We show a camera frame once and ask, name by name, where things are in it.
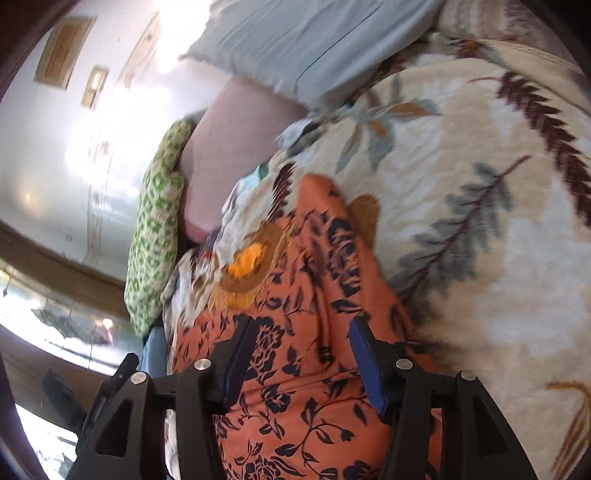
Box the light blue small garment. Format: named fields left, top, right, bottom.
left=222, top=164, right=273, bottom=222

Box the green patterned pillow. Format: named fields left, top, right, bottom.
left=124, top=117, right=199, bottom=335

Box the small wooden wall frame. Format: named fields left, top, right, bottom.
left=82, top=66, right=109, bottom=109

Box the orange floral garment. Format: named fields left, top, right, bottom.
left=171, top=173, right=444, bottom=480

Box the light blue pillow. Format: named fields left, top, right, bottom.
left=180, top=0, right=446, bottom=112

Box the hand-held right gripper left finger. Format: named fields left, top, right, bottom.
left=60, top=318, right=259, bottom=480

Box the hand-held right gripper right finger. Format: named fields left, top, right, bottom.
left=348, top=318, right=539, bottom=480

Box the large wooden wall frame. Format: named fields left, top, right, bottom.
left=34, top=16, right=95, bottom=88

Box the leaf print blanket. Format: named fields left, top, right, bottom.
left=161, top=32, right=591, bottom=480

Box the blue cloth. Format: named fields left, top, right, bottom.
left=139, top=328, right=176, bottom=379

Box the pink quilted cushion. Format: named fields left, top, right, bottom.
left=178, top=76, right=308, bottom=243

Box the wooden glass cabinet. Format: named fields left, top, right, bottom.
left=0, top=222, right=144, bottom=480

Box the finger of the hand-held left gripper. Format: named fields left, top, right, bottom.
left=85, top=352, right=140, bottom=437

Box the striped bed sheet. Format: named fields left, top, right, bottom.
left=436, top=0, right=555, bottom=47

